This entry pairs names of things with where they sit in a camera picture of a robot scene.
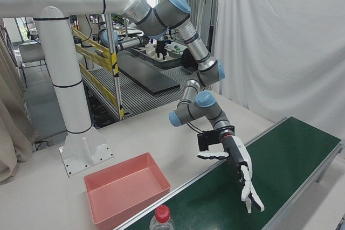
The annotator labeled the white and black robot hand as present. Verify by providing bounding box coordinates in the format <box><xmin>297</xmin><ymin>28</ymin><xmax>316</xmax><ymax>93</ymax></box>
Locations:
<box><xmin>196</xmin><ymin>135</ymin><xmax>265</xmax><ymax>214</ymax></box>

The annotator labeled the clear red-capped water bottle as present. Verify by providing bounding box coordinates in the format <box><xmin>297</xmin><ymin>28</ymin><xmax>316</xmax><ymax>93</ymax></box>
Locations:
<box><xmin>149</xmin><ymin>205</ymin><xmax>176</xmax><ymax>230</ymax></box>

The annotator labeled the pink plastic basket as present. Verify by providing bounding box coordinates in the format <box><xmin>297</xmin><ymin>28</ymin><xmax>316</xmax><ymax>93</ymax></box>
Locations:
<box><xmin>83</xmin><ymin>152</ymin><xmax>171</xmax><ymax>226</ymax></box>

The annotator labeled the green conveyor belt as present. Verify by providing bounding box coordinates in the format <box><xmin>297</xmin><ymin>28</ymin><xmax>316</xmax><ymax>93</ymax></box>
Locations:
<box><xmin>115</xmin><ymin>116</ymin><xmax>345</xmax><ymax>230</ymax></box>

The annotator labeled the white fabric curtain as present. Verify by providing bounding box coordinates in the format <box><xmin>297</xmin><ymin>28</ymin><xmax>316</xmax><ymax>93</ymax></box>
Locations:
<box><xmin>212</xmin><ymin>0</ymin><xmax>345</xmax><ymax>141</ymax></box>

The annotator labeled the black floor mat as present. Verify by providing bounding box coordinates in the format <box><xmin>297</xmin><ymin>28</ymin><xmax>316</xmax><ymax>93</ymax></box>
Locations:
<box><xmin>118</xmin><ymin>51</ymin><xmax>181</xmax><ymax>96</ymax></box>

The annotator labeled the black background end effector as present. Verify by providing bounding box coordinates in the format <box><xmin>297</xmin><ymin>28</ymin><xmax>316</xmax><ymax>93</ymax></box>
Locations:
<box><xmin>155</xmin><ymin>40</ymin><xmax>168</xmax><ymax>60</ymax></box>

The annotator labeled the yellow black striped barrier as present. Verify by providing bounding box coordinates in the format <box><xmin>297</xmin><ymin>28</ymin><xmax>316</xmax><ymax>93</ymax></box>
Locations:
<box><xmin>71</xmin><ymin>26</ymin><xmax>125</xmax><ymax>120</ymax></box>

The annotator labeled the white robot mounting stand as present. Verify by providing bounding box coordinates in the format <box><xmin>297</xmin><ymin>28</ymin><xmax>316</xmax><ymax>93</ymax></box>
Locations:
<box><xmin>0</xmin><ymin>0</ymin><xmax>143</xmax><ymax>178</ymax></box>

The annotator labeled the beige curtain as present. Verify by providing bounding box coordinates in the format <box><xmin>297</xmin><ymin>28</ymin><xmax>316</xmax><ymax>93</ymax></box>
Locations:
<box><xmin>0</xmin><ymin>25</ymin><xmax>40</xmax><ymax>185</ymax></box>

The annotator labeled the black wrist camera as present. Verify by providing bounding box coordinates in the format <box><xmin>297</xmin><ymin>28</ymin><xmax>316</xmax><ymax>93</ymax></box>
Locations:
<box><xmin>197</xmin><ymin>130</ymin><xmax>225</xmax><ymax>151</ymax></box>

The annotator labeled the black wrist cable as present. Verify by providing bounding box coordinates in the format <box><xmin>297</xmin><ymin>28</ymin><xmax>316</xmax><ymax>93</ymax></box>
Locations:
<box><xmin>186</xmin><ymin>122</ymin><xmax>205</xmax><ymax>134</ymax></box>

